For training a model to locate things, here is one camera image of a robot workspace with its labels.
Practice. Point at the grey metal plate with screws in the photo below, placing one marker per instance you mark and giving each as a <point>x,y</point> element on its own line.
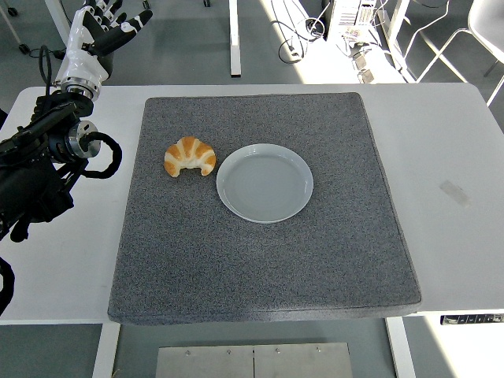
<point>252,362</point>

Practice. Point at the white computer tower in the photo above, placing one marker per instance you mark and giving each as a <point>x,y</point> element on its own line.
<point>350,17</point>

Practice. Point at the white desk leg narrow foot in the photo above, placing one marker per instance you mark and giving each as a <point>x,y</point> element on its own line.
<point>234,39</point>

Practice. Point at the white power strip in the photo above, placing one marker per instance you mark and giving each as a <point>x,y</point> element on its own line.
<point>365,67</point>

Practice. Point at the grey felt mat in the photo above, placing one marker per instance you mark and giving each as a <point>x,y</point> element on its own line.
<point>256,267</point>

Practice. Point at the white desk leg wide foot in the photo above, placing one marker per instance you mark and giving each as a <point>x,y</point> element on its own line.
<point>55,10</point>

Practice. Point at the pale grey round plate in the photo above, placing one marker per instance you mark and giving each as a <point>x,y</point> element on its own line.
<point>264,185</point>

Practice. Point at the white table leg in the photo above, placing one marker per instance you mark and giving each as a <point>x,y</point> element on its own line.
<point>401,346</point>
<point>105,350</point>

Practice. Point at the thin leg with black caster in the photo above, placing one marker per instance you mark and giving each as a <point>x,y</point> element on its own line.
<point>24,48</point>

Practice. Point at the table height control panel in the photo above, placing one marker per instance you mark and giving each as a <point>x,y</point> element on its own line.
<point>472,319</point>

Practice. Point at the white chair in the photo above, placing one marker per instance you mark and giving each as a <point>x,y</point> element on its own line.
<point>486,23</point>

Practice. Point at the clear tape strip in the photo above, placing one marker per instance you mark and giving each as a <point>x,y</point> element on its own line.
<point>454,193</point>

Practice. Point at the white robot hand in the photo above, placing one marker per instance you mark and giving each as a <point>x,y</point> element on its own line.
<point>80,59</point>

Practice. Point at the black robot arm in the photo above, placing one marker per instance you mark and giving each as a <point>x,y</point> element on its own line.
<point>27,177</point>

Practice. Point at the golden croissant bread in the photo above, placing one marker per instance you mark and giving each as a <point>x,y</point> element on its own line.
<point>189,151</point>

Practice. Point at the white slanted desk leg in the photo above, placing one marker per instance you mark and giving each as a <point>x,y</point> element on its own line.
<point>397,23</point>

